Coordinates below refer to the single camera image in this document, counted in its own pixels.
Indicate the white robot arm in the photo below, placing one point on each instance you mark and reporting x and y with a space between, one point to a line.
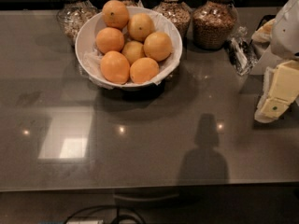
284 41

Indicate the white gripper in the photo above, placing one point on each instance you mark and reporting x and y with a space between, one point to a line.
286 32

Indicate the right glass cereal jar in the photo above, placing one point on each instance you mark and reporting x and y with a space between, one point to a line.
212 23

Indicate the white box on floor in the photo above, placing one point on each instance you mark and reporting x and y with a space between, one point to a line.
85 221

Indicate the clear plastic wrapped packet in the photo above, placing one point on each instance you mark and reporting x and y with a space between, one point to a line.
240 52

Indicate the orange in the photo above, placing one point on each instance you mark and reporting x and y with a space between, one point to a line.
115 67
109 39
158 46
140 26
133 50
115 14
143 70

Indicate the left glass cereal jar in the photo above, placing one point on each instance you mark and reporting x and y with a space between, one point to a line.
73 15

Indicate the white bowl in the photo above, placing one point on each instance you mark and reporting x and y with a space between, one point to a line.
84 38

